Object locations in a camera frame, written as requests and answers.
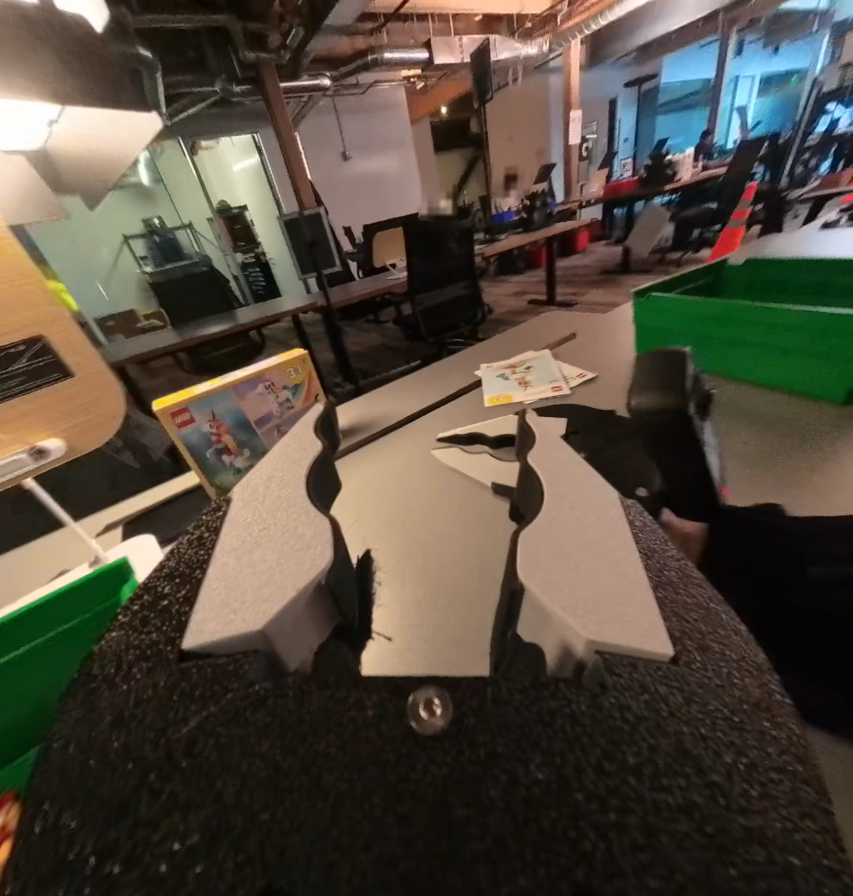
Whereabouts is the person's right hand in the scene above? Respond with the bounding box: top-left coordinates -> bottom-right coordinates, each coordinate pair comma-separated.
660,511 -> 712,562

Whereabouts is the softbox light panel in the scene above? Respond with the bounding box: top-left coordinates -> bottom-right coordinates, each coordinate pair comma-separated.
0,0 -> 167,211

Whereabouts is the yellow lego box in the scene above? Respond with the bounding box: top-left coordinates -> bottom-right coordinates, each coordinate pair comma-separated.
152,349 -> 328,499

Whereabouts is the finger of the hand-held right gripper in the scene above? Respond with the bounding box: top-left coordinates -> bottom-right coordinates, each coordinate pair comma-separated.
436,413 -> 519,445
430,447 -> 518,522

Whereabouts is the black mesh office chair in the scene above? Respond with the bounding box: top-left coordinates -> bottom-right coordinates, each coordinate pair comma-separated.
402,218 -> 492,345

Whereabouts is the wire shelf rack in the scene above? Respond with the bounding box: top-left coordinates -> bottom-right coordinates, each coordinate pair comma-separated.
121,216 -> 216,282

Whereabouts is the grey monitor on pole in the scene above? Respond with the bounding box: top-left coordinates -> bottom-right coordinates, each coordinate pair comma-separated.
278,206 -> 363,394

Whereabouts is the dark office table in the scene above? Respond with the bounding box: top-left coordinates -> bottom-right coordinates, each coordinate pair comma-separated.
106,291 -> 331,393

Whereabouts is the green plastic bin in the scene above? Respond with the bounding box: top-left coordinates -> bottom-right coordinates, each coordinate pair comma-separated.
0,557 -> 139,785
632,256 -> 853,406

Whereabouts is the orange traffic cone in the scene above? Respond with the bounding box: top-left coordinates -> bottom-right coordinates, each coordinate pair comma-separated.
706,182 -> 761,264

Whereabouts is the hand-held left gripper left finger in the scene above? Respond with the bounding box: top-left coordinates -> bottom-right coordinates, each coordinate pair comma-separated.
181,402 -> 375,674

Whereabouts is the long wooden office table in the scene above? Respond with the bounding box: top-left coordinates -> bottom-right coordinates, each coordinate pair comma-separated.
481,220 -> 597,309

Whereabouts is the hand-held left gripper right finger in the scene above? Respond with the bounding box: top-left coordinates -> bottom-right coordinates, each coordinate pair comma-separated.
491,409 -> 677,679

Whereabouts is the white stand with wooden board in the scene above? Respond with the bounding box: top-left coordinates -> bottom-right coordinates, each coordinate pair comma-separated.
0,202 -> 165,624

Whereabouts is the tan backed office chair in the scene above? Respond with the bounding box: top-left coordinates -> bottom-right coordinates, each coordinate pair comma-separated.
360,220 -> 419,278

